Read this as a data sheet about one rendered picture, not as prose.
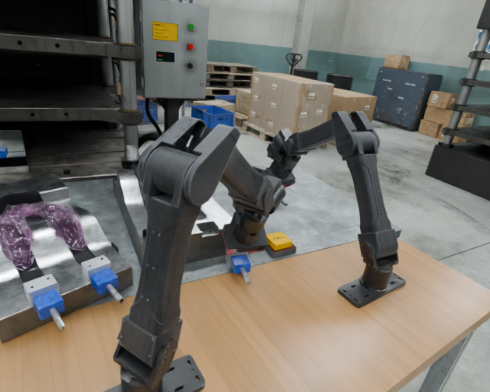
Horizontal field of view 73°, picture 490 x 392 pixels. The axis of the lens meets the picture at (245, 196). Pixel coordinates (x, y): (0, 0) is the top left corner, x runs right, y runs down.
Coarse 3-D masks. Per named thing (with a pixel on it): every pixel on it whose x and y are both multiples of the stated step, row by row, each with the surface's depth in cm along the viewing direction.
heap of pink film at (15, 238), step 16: (16, 208) 85; (32, 208) 87; (48, 208) 86; (64, 208) 82; (0, 224) 76; (16, 224) 76; (48, 224) 80; (64, 224) 80; (80, 224) 82; (0, 240) 72; (16, 240) 73; (32, 240) 74; (64, 240) 78; (80, 240) 80; (16, 256) 71; (32, 256) 73
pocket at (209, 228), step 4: (196, 224) 89; (200, 224) 90; (204, 224) 90; (208, 224) 91; (212, 224) 92; (200, 228) 90; (204, 228) 91; (208, 228) 92; (212, 228) 92; (216, 228) 90; (204, 232) 91; (208, 232) 91; (212, 232) 91; (216, 232) 90
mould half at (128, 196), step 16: (128, 176) 103; (128, 192) 99; (128, 208) 94; (144, 208) 95; (208, 208) 98; (128, 224) 95; (144, 224) 86; (144, 240) 79; (192, 240) 85; (208, 240) 88; (192, 256) 87; (208, 256) 90
